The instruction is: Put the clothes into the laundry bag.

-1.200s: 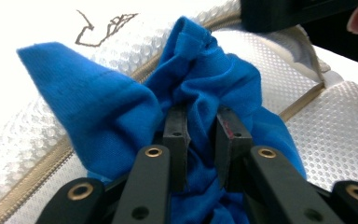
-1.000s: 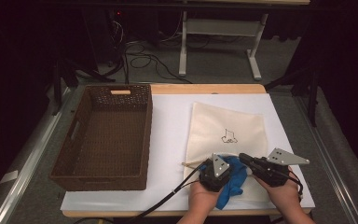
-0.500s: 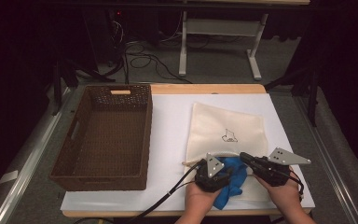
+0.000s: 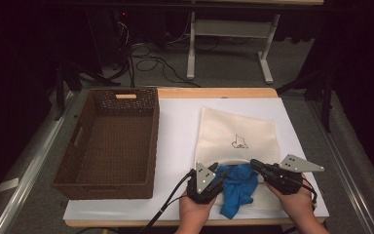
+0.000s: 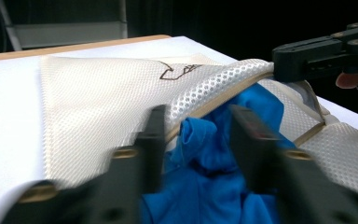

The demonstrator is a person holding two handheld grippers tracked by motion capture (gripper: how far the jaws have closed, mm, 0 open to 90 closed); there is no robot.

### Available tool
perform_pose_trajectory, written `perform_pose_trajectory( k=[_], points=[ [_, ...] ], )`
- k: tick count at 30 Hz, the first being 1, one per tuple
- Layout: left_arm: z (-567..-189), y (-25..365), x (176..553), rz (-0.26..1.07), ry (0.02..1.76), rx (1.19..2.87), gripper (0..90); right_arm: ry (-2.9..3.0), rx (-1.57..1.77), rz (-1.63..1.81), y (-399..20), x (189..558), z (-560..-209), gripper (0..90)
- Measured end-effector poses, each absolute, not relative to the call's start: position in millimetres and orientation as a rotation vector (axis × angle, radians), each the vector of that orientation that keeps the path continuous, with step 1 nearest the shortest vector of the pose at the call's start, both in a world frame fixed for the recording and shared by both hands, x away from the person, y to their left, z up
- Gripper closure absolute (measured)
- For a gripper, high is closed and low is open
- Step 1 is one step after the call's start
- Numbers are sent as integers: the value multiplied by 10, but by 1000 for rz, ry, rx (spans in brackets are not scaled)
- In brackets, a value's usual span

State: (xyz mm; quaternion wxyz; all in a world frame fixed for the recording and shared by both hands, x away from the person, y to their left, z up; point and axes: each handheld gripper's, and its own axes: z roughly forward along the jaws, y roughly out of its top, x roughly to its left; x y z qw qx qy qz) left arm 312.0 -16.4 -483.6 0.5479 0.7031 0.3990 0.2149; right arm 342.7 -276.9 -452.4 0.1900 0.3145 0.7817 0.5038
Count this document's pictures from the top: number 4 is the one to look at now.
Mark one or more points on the black metal stand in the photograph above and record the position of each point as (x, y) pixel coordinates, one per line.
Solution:
(60, 91)
(327, 104)

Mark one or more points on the person's left hand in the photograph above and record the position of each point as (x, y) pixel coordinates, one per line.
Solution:
(194, 213)

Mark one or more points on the white desk frame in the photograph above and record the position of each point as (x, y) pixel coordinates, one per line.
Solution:
(191, 48)

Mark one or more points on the blue cloth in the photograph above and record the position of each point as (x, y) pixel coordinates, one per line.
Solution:
(238, 188)

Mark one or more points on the dark box with red light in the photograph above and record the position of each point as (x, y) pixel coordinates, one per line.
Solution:
(110, 35)

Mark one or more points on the cream mesh laundry bag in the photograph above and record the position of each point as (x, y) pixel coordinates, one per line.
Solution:
(233, 126)

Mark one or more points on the white tape strip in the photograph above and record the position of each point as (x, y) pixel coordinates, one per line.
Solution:
(7, 185)

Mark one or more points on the aluminium rail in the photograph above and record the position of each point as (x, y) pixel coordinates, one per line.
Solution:
(34, 162)
(339, 162)

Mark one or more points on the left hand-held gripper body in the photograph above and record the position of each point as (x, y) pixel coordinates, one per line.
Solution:
(203, 182)

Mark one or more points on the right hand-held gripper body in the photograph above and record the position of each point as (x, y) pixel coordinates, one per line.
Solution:
(285, 180)

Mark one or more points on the person's right hand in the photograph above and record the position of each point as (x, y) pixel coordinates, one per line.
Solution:
(297, 204)

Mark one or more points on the brown wicker basket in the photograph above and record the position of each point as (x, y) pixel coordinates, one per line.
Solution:
(117, 146)

